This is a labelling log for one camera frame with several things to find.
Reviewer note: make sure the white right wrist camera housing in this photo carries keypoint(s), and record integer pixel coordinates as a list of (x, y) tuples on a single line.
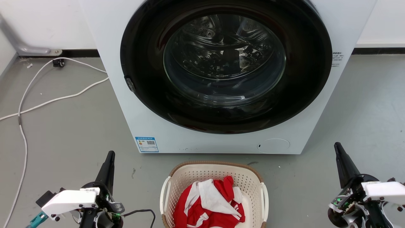
[(384, 191)]

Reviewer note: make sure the white front-load washing machine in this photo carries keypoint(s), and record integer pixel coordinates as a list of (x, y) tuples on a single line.
[(190, 142)]

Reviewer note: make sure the cream plastic laundry basket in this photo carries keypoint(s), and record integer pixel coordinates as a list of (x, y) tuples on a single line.
[(190, 177)]

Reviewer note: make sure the round white filter cover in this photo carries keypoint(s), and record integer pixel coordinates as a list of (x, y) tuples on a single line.
[(273, 146)]

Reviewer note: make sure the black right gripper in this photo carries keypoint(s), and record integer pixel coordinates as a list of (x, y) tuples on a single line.
[(351, 202)]

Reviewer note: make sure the blue energy label sticker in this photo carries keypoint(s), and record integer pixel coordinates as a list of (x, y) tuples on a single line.
[(146, 144)]

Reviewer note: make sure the grey drain pipe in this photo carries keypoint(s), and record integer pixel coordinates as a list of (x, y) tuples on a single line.
[(12, 42)]

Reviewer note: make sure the red and white garment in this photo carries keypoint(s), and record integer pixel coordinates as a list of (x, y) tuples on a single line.
[(221, 190)]

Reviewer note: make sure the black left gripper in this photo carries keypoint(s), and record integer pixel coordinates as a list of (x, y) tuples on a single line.
[(106, 202)]

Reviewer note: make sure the black round washer door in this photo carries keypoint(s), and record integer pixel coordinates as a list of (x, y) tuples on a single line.
[(142, 47)]

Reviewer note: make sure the small printed text sticker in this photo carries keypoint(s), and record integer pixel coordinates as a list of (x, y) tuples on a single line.
[(337, 59)]

